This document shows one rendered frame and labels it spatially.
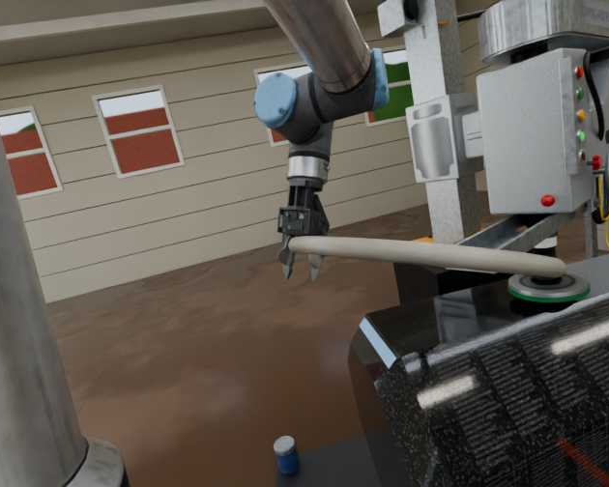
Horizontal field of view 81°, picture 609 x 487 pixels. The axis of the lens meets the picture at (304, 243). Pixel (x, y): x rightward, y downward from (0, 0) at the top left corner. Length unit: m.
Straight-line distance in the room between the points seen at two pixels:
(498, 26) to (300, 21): 0.79
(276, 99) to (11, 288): 0.51
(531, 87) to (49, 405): 1.16
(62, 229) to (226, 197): 2.93
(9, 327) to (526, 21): 1.16
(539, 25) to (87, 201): 7.05
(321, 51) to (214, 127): 6.69
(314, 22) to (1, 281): 0.40
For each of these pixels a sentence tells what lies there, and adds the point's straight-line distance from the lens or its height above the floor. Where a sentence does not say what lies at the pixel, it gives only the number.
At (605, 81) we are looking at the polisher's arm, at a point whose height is 1.43.
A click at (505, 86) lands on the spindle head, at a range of 1.21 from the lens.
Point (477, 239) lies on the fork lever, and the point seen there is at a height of 1.09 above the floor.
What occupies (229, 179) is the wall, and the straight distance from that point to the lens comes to 7.11.
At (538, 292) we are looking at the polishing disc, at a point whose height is 0.86.
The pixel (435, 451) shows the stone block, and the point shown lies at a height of 0.63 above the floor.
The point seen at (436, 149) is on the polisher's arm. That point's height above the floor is 1.32.
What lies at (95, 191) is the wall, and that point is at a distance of 7.42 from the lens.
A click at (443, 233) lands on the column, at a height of 0.85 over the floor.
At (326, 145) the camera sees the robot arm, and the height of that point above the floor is 1.41.
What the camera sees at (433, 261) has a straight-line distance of 0.49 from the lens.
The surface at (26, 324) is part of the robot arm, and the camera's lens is 0.26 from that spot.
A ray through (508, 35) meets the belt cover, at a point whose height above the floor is 1.59.
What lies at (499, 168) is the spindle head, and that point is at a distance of 1.22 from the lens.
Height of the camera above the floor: 1.37
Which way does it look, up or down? 12 degrees down
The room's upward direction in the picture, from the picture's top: 13 degrees counter-clockwise
